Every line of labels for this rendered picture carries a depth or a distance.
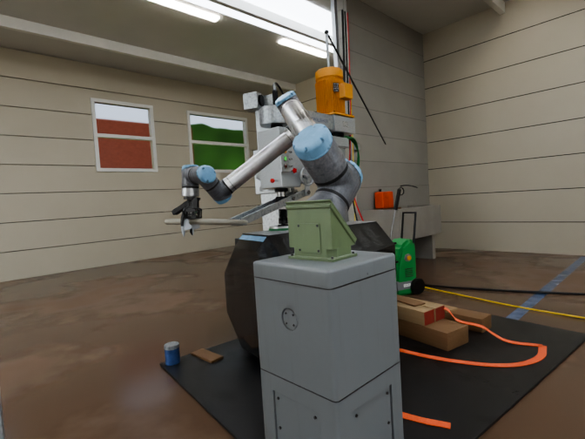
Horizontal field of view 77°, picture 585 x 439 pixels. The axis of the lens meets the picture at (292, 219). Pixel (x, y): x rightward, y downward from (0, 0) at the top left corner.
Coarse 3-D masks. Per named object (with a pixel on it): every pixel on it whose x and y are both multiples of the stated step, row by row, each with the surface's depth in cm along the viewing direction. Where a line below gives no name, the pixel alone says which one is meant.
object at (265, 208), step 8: (288, 192) 282; (296, 192) 273; (304, 192) 278; (272, 200) 270; (280, 200) 260; (288, 200) 266; (256, 208) 258; (264, 208) 248; (272, 208) 254; (240, 216) 248; (248, 216) 238; (256, 216) 243
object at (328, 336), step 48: (288, 288) 130; (336, 288) 118; (384, 288) 137; (288, 336) 132; (336, 336) 118; (384, 336) 136; (288, 384) 134; (336, 384) 118; (384, 384) 136; (288, 432) 137; (336, 432) 119; (384, 432) 137
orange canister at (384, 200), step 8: (376, 192) 568; (384, 192) 561; (392, 192) 576; (376, 200) 568; (384, 200) 561; (392, 200) 576; (376, 208) 571; (384, 208) 565; (392, 208) 571; (400, 208) 588
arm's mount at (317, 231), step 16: (288, 208) 143; (304, 208) 137; (320, 208) 132; (336, 208) 132; (288, 224) 144; (304, 224) 138; (320, 224) 133; (336, 224) 132; (304, 240) 139; (320, 240) 134; (336, 240) 132; (352, 240) 139; (288, 256) 145; (304, 256) 140; (320, 256) 134; (336, 256) 132; (352, 256) 138
